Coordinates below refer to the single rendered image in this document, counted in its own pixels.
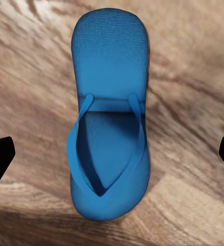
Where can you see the sandal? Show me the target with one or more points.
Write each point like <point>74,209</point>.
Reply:
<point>107,147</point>

